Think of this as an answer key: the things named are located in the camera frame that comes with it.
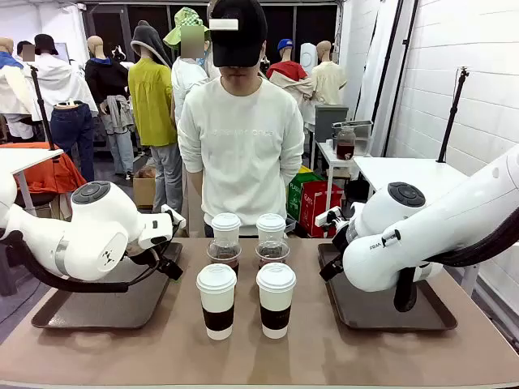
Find background person dark hair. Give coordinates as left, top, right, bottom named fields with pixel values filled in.
left=15, top=40, right=37, bottom=66

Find clear iced coffee cup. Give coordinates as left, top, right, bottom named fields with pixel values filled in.
left=255, top=237, right=291, bottom=271
left=206, top=237, right=243, bottom=276

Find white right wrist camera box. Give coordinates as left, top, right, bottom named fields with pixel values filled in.
left=314, top=206, right=342, bottom=228

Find navy jeans half mannequin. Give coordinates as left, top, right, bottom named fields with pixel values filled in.
left=50, top=100, right=95, bottom=182

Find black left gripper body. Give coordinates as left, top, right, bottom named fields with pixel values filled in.
left=153, top=246, right=182, bottom=272

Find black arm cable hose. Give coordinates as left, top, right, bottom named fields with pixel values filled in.
left=0, top=229, right=131, bottom=293
left=393, top=220, right=519, bottom=313

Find mannequin in black jacket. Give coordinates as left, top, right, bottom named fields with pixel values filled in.
left=84, top=35, right=135, bottom=179

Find mannequin white coat black hat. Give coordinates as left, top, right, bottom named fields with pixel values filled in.
left=32, top=33, right=99, bottom=122

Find person white shirt beige trousers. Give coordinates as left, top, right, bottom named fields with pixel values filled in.
left=163, top=6, right=212, bottom=238

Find grey hooded hat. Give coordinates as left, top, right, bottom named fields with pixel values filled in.
left=130, top=19, right=174, bottom=68

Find white oval device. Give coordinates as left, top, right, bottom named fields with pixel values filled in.
left=299, top=42, right=319, bottom=76

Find orange jacket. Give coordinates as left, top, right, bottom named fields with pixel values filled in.
left=0, top=141, right=87, bottom=195

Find large white table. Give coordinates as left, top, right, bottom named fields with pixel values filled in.
left=352, top=156, right=470, bottom=203

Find black baseball cap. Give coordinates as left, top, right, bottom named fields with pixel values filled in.
left=209, top=0, right=268, bottom=68

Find black tripod stand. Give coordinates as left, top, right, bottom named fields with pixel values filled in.
left=28, top=64, right=57, bottom=152
left=436, top=66, right=470, bottom=164

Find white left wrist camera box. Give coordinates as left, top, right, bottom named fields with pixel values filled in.
left=161, top=204, right=187, bottom=230

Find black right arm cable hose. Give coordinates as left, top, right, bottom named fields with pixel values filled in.
left=393, top=220, right=519, bottom=313

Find mannequin in cream shirt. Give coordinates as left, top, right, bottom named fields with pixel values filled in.
left=310, top=40, right=349, bottom=106

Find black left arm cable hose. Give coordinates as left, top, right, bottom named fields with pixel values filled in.
left=0, top=229, right=131, bottom=293

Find grey cabinet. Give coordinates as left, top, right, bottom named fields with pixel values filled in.
left=314, top=104, right=350, bottom=143

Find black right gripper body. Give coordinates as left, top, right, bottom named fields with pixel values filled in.
left=331, top=220, right=354, bottom=254

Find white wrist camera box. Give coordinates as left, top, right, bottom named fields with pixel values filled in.
left=314, top=206, right=342, bottom=228
left=161, top=204, right=187, bottom=230

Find green checked bucket hat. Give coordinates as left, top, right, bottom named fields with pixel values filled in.
left=163, top=6, right=212, bottom=52

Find clear plastic container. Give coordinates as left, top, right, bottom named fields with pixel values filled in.
left=332, top=119, right=374, bottom=157

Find person in white sweatshirt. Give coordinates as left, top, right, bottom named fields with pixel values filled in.
left=177, top=0, right=306, bottom=238

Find mannequin white top blue collar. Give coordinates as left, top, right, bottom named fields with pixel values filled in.
left=0, top=36, right=36, bottom=141

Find mannequin in yellow-green top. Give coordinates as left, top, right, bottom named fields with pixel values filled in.
left=127, top=19, right=184, bottom=214

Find green recycling bag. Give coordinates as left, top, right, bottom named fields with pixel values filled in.
left=286, top=169, right=325, bottom=222

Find person's right forearm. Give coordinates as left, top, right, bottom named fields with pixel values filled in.
left=187, top=169, right=204, bottom=199

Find red recycling bag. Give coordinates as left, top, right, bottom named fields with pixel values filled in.
left=299, top=181, right=344, bottom=238

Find glass jar dark liquid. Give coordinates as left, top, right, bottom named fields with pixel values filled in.
left=335, top=125, right=357, bottom=161

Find small white side table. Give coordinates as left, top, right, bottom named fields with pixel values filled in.
left=311, top=139, right=372, bottom=203

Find cardboard box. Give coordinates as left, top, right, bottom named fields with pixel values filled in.
left=132, top=168, right=157, bottom=210

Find brown plastic serving tray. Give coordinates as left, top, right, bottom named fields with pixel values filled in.
left=317, top=242, right=458, bottom=331
left=31, top=242, right=184, bottom=330

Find mannequin in red top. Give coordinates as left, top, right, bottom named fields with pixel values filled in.
left=265, top=38, right=315, bottom=106

